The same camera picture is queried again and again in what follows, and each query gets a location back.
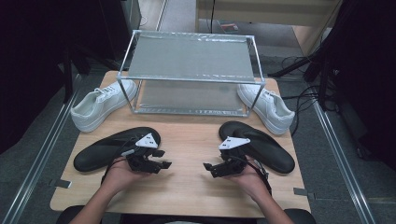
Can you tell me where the left hand-held gripper black cable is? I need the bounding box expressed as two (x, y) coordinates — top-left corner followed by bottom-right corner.
(101, 136), (141, 185)

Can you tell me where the right hand-held gripper black cable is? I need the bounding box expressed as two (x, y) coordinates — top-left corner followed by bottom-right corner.
(239, 155), (274, 198)

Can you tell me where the black slipper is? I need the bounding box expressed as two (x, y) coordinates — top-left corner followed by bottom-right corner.
(218, 120), (296, 175)
(73, 126), (162, 173)

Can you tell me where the reddish book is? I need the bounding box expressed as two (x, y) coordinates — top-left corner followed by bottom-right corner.
(219, 20), (240, 35)

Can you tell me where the person's right hand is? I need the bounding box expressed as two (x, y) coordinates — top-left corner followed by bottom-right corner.
(224, 157), (269, 201)

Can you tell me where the black metal stand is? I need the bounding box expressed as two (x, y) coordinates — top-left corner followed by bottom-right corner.
(267, 46), (344, 113)

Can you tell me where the black floor cable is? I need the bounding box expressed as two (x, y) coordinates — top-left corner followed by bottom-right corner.
(281, 55), (321, 138)

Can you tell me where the grey tape piece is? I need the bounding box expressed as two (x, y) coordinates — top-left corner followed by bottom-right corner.
(49, 178), (73, 189)
(292, 187), (317, 201)

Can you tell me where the light wooden cabinet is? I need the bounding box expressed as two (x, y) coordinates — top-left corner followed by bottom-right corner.
(195, 0), (344, 57)

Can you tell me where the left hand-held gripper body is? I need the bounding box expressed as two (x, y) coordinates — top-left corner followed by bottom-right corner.
(120, 133), (163, 175)

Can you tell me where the hand-held gripper black cable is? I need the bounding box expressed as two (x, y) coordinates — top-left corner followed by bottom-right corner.
(101, 136), (141, 185)
(239, 155), (274, 198)

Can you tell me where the person's left hand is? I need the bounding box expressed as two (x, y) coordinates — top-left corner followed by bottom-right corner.
(100, 157), (151, 196)

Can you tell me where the aluminium floor rail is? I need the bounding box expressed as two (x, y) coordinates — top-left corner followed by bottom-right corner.
(0, 73), (82, 224)
(154, 0), (170, 32)
(311, 101), (377, 224)

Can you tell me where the silver two-tier metal shoe rack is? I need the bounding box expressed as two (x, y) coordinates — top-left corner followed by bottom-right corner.
(116, 29), (266, 119)

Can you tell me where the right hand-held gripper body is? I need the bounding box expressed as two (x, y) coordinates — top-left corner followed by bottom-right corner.
(211, 136), (251, 179)

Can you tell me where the thin black hanging cable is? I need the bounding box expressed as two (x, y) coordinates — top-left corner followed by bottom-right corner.
(210, 0), (217, 35)

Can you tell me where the dark curtain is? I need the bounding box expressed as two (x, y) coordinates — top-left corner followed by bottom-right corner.
(0, 0), (125, 155)
(326, 0), (396, 171)

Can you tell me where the white sneaker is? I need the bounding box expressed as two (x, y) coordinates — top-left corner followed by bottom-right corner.
(236, 83), (296, 136)
(70, 78), (138, 133)

